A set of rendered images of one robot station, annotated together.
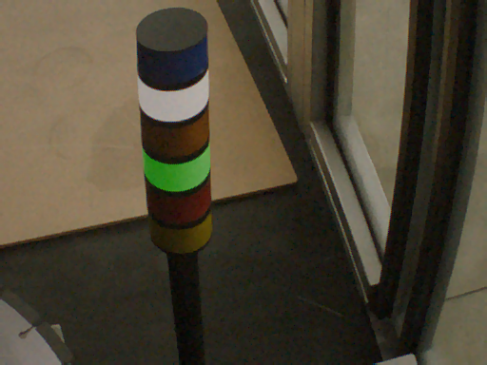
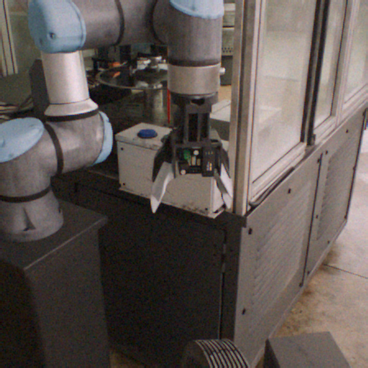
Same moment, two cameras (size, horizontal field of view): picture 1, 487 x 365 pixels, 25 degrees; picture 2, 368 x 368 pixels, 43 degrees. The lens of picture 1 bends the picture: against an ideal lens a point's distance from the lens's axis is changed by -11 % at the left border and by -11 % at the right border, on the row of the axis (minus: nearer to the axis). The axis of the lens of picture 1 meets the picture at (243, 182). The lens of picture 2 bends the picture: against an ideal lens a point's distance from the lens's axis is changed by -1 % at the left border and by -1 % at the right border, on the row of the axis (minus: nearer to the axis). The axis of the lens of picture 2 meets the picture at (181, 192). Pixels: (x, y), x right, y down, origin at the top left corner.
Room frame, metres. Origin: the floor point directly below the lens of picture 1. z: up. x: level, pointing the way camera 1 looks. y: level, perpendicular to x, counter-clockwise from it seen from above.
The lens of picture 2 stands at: (-0.62, -0.85, 1.29)
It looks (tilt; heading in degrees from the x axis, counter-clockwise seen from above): 27 degrees down; 46
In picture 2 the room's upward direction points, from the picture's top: straight up
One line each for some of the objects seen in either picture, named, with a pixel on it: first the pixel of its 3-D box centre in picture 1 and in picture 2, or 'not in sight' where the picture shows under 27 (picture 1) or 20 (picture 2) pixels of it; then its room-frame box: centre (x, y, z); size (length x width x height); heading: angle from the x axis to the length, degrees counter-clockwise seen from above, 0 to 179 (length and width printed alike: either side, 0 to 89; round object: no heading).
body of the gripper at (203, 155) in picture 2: not in sight; (194, 132); (-0.15, -0.39, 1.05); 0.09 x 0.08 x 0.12; 52
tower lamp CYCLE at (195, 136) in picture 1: (174, 118); not in sight; (0.54, 0.04, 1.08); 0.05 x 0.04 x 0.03; 13
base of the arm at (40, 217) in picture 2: not in sight; (25, 204); (-0.24, 0.04, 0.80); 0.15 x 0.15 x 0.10
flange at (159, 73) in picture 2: not in sight; (152, 71); (0.34, 0.27, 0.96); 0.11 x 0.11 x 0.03
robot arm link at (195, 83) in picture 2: not in sight; (195, 77); (-0.14, -0.38, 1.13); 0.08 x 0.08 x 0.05
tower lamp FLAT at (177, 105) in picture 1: (172, 82); not in sight; (0.54, 0.04, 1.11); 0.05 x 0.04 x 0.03; 13
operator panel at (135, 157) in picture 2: not in sight; (175, 167); (0.10, -0.09, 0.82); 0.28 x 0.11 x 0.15; 103
